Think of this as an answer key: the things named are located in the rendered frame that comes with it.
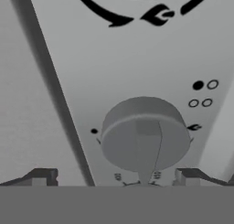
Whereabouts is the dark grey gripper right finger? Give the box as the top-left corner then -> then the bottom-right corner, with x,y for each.
173,167 -> 234,187

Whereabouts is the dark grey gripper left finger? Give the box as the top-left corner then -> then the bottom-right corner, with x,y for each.
0,167 -> 59,187

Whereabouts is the grey round hob knob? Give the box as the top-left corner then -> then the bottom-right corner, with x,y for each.
100,96 -> 191,181

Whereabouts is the pale grey hob control panel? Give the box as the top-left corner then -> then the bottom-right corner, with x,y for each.
27,0 -> 234,187

